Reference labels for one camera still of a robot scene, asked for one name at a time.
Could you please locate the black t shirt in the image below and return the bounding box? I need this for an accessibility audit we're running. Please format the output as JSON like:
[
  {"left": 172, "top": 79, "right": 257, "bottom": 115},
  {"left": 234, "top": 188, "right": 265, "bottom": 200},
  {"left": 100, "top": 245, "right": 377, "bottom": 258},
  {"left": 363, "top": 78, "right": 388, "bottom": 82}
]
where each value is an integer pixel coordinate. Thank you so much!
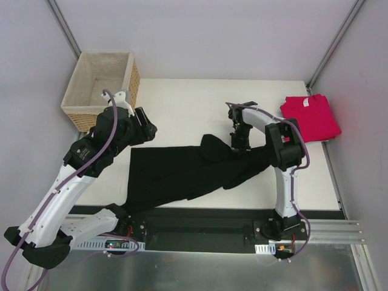
[{"left": 123, "top": 134, "right": 270, "bottom": 215}]

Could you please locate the wicker basket with liner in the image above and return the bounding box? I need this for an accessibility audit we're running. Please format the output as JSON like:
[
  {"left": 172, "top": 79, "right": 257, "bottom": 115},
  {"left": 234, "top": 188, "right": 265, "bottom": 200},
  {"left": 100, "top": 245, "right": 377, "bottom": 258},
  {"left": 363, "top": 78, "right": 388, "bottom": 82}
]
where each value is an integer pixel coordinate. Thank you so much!
[{"left": 61, "top": 51, "right": 141, "bottom": 132}]

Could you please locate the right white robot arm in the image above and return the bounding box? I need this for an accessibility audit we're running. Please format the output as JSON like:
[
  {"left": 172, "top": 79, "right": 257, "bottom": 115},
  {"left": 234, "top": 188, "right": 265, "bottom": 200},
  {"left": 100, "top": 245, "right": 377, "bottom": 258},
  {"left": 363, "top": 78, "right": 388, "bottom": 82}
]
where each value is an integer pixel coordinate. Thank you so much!
[{"left": 227, "top": 102, "right": 308, "bottom": 241}]

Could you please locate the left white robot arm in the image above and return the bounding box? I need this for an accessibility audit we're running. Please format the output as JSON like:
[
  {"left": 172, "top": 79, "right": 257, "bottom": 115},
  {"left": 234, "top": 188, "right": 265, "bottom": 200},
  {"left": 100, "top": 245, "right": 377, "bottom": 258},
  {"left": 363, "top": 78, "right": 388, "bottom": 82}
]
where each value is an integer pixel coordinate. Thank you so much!
[{"left": 4, "top": 107, "right": 157, "bottom": 269}]

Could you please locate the folded red t shirt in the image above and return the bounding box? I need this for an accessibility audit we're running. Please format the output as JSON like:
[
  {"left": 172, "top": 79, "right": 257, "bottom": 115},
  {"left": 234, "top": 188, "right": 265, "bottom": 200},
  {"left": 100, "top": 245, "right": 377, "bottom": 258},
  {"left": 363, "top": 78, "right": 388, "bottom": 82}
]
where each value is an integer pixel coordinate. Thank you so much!
[{"left": 280, "top": 94, "right": 342, "bottom": 142}]

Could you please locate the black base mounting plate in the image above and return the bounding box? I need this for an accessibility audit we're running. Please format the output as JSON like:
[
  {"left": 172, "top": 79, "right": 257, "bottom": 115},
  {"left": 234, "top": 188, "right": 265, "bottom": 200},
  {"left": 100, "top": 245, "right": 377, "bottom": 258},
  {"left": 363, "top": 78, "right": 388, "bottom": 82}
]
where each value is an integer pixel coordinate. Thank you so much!
[{"left": 92, "top": 207, "right": 313, "bottom": 252}]

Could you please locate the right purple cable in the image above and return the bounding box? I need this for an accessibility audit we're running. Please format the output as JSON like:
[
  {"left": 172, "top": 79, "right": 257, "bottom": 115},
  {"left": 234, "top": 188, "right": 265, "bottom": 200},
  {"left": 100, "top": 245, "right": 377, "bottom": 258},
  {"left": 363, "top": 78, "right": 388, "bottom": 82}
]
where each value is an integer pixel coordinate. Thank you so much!
[{"left": 224, "top": 102, "right": 312, "bottom": 264}]

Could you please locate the purple cable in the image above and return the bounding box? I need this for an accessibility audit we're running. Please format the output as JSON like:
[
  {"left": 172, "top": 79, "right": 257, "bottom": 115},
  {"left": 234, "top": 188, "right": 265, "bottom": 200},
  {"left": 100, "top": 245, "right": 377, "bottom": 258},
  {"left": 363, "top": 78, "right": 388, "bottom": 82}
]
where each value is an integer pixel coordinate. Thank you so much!
[
  {"left": 224, "top": 102, "right": 312, "bottom": 264},
  {"left": 0, "top": 89, "right": 143, "bottom": 291}
]

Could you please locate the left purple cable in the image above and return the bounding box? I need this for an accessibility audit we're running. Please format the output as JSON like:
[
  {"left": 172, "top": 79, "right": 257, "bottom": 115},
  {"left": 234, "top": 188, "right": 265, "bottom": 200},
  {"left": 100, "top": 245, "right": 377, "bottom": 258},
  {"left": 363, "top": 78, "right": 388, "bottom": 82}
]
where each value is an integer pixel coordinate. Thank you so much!
[{"left": 0, "top": 89, "right": 143, "bottom": 291}]

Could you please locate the right slotted cable duct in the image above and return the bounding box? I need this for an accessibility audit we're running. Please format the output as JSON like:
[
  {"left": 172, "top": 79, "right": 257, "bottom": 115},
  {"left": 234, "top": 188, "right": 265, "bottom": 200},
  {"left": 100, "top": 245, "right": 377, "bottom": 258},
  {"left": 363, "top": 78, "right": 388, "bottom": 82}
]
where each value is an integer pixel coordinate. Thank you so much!
[{"left": 255, "top": 243, "right": 276, "bottom": 255}]

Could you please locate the slotted cable duct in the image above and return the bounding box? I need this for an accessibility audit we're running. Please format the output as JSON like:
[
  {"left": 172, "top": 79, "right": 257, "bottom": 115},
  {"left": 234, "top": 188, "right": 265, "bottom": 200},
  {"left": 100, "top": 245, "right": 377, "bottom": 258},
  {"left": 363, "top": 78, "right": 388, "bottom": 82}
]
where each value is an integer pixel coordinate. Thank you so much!
[
  {"left": 255, "top": 243, "right": 276, "bottom": 255},
  {"left": 74, "top": 238, "right": 146, "bottom": 252}
]

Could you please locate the left slotted cable duct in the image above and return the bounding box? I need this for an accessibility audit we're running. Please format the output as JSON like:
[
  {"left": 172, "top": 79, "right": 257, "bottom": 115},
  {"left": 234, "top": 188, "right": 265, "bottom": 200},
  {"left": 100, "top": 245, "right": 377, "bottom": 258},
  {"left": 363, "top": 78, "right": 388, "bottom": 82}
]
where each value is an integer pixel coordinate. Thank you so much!
[{"left": 74, "top": 238, "right": 146, "bottom": 252}]

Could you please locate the left aluminium frame post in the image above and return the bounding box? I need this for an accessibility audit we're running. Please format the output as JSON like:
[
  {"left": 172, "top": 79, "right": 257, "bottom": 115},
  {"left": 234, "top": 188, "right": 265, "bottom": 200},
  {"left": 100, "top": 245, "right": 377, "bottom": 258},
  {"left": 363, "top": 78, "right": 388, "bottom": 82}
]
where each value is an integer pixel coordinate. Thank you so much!
[{"left": 45, "top": 0, "right": 82, "bottom": 59}]

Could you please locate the aluminium frame post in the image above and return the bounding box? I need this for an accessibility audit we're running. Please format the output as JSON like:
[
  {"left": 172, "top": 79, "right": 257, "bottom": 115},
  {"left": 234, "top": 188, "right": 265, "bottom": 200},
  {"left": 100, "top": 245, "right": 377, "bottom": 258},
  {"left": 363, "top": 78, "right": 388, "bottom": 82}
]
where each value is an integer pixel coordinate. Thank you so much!
[
  {"left": 45, "top": 0, "right": 82, "bottom": 59},
  {"left": 306, "top": 0, "right": 367, "bottom": 95}
]

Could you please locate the front aluminium rail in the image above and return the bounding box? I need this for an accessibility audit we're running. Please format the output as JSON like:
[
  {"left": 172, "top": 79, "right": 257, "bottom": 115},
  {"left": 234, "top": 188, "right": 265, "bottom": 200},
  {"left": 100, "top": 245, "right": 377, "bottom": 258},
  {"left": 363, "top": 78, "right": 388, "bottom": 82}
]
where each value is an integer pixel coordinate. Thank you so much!
[{"left": 309, "top": 219, "right": 366, "bottom": 244}]

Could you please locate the right aluminium frame post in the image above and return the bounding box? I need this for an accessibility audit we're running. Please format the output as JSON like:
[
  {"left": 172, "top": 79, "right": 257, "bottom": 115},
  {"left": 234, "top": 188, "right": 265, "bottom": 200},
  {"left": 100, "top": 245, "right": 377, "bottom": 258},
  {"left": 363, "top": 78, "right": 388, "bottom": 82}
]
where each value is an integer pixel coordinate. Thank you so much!
[{"left": 306, "top": 0, "right": 367, "bottom": 95}]

